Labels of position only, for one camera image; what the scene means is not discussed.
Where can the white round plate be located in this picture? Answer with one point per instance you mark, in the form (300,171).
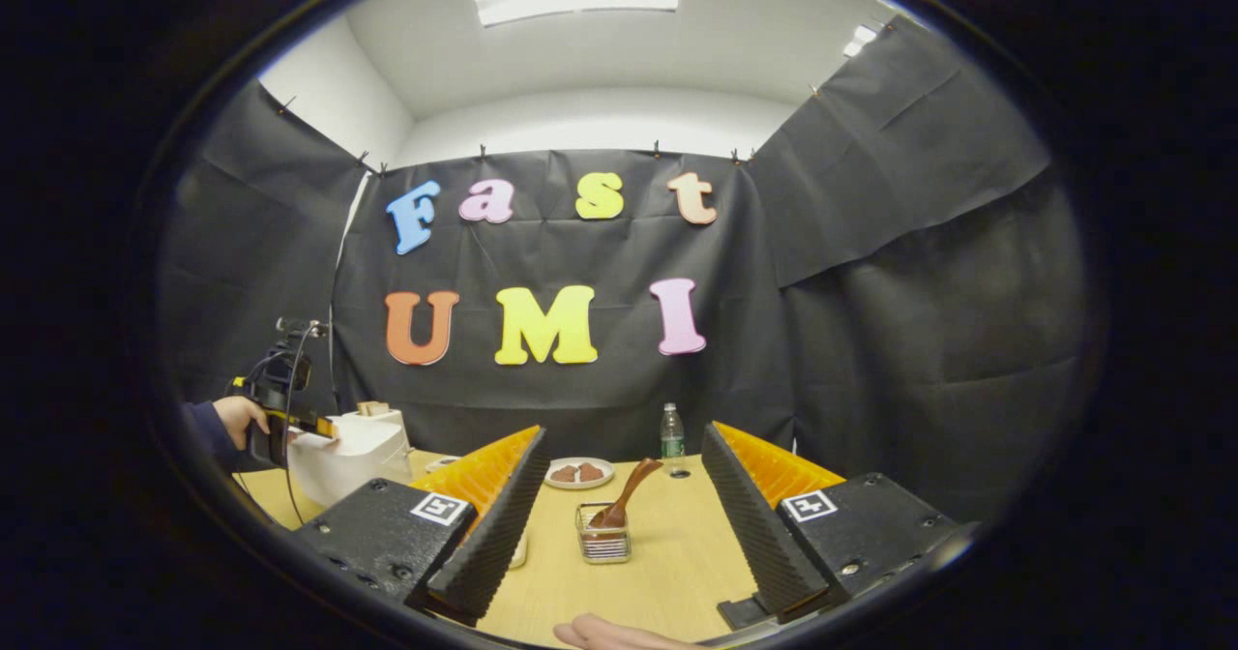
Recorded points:
(578,485)

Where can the small white divided dish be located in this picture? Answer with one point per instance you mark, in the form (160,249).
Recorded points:
(445,463)

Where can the clear plastic water bottle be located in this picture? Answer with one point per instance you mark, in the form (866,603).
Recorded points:
(672,437)

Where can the brown wooden spoon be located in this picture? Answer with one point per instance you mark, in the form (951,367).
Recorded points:
(629,495)

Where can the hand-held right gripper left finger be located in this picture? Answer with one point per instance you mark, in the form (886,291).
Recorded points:
(488,534)

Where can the clear chopstick holder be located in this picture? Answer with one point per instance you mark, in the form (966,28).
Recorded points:
(604,548)

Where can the small ceiling light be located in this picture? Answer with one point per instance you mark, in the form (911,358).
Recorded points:
(859,39)

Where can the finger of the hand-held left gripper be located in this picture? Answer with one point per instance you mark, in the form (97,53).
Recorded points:
(314,426)

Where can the white rice cooker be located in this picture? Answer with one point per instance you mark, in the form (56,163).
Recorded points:
(353,457)

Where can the brown meat piece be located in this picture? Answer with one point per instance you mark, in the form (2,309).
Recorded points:
(591,472)
(564,473)

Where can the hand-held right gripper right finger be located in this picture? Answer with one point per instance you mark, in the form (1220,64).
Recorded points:
(759,534)

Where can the black backdrop cloth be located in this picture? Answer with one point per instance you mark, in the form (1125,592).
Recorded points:
(600,398)

